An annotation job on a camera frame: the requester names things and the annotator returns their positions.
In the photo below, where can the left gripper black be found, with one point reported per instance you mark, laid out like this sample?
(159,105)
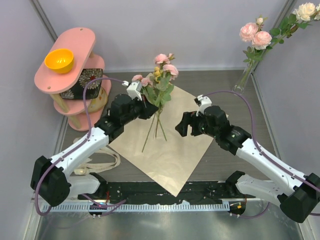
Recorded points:
(148,108)

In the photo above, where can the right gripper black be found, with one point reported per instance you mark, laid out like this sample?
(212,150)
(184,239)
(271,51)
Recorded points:
(189,118)

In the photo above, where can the orange wrapping paper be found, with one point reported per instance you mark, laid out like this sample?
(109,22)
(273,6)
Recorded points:
(159,151)

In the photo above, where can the cream printed ribbon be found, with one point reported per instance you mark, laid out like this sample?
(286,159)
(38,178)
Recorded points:
(87,167)

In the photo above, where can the white flower stem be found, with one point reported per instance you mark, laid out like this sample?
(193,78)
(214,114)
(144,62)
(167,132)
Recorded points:
(300,18)

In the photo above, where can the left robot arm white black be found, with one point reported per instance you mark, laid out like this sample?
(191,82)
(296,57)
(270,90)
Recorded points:
(52,177)

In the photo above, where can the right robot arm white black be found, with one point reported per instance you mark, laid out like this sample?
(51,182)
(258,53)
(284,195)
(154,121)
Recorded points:
(294,192)

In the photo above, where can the clear glass vase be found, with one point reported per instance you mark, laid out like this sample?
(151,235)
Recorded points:
(241,84)

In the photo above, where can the yellow flower stem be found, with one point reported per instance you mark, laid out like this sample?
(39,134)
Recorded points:
(157,72)

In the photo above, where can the round cream patterned plate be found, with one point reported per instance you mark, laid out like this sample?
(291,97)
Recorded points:
(99,102)

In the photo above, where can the black floral square plate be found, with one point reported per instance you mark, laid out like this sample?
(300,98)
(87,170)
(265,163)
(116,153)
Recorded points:
(93,89)

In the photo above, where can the pink wooden tiered shelf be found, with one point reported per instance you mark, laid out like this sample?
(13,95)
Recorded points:
(80,41)

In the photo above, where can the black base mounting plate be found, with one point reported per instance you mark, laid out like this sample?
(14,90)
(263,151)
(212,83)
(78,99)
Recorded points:
(151,193)

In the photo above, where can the yellow plastic bowl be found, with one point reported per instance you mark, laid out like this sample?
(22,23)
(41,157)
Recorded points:
(60,61)

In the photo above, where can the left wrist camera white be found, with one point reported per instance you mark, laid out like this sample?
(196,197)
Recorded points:
(133,89)

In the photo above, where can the white slotted cable duct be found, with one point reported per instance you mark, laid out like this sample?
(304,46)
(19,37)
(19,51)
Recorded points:
(85,206)

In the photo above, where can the aluminium frame rail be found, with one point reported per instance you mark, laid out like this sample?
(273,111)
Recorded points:
(56,200)

